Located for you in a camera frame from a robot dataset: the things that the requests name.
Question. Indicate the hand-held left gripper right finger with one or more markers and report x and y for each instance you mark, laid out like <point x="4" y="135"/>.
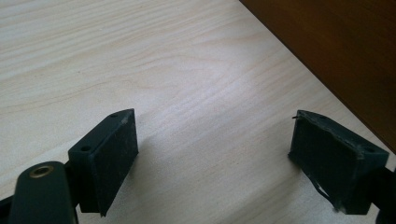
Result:
<point x="330" y="165"/>

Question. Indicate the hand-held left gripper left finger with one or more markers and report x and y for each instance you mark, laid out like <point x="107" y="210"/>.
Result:
<point x="107" y="161"/>

